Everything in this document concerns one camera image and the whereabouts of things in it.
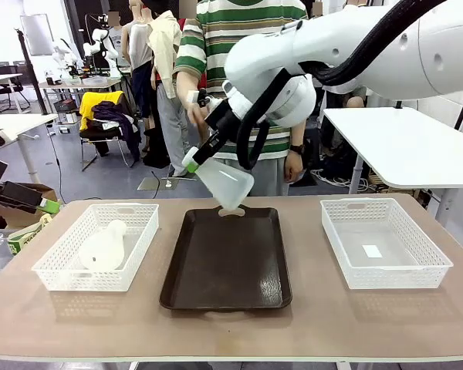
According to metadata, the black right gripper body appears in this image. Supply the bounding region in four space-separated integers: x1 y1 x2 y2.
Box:
204 102 243 144

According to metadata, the translucent white conical flask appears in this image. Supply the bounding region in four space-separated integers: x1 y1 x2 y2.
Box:
78 219 128 271
181 146 255 211

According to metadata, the person's right forearm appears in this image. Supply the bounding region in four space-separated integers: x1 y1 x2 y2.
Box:
175 69 202 116

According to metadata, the person's left forearm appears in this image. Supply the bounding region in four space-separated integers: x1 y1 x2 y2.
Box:
290 122 306 146

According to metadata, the person's right hand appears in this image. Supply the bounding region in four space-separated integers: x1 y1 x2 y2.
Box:
186 102 210 128

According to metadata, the person's left hand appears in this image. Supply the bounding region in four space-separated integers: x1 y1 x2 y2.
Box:
284 152 306 183

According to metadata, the brown cardboard box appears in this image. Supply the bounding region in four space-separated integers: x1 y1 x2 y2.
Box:
0 182 59 230

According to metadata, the green and white carton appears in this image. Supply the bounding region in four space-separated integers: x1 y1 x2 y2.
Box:
6 213 54 256

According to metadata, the white side table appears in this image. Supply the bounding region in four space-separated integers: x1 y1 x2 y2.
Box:
0 113 59 184
322 106 463 224

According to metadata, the green striped t-shirt torso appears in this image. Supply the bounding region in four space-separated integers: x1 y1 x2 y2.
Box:
173 0 310 161

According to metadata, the mannequin in cream shirt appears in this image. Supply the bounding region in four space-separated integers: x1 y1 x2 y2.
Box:
145 0 190 179

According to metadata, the black office chair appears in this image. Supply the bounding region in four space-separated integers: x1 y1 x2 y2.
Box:
0 61 32 113

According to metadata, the white perforated plastic basket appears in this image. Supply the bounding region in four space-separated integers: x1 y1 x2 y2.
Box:
31 203 160 292
319 197 455 290

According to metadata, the chair piled with clothes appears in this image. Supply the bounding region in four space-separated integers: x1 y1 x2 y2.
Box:
79 91 143 171

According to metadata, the mannequin in white tank top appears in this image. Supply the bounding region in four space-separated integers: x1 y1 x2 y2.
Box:
121 0 157 132

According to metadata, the dark brown plastic tray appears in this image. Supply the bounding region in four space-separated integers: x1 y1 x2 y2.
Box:
159 203 293 312

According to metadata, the yellow cloth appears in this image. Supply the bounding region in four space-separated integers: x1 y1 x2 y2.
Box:
79 91 125 132

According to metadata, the white light panel on stand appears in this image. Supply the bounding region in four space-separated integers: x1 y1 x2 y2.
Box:
14 13 56 116

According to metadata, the black right arm cable sleeve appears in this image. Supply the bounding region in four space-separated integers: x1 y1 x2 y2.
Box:
235 0 448 171

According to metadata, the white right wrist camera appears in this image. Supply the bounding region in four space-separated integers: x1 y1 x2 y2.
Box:
184 89 217 109

